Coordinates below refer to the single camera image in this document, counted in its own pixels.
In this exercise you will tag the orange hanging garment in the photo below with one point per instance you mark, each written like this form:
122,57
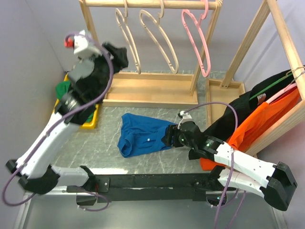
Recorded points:
254,118

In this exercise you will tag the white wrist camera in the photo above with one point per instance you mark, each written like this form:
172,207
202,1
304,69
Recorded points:
184,117
82,45

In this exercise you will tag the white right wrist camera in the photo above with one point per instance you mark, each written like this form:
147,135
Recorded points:
184,117

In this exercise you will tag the blue tank top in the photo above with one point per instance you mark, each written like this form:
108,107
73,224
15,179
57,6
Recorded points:
142,135

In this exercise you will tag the yellow plastic tray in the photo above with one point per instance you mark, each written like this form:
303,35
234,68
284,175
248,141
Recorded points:
61,89

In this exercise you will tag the black hanging garment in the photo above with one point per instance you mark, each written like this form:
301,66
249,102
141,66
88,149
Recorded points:
252,113

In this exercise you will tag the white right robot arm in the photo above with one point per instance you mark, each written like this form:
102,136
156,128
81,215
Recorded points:
275,183

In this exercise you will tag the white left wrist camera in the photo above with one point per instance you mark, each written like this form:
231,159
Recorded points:
82,45

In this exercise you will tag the pink hanger on right rack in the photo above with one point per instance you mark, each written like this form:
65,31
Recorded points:
281,92

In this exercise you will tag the wooden clothes rack centre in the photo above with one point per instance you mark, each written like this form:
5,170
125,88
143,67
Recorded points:
162,90

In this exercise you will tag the green hanger on right rack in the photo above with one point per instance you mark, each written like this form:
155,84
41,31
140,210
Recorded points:
272,84

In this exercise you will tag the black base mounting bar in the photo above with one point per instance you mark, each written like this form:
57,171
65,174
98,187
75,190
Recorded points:
136,187

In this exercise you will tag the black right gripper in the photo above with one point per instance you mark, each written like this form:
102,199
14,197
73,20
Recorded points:
173,130

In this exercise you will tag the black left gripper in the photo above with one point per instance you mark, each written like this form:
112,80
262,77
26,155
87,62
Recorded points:
120,60

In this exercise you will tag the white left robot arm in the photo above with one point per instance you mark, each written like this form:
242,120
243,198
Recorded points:
90,80

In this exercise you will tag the green garment in tray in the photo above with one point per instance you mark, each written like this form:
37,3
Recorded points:
71,101

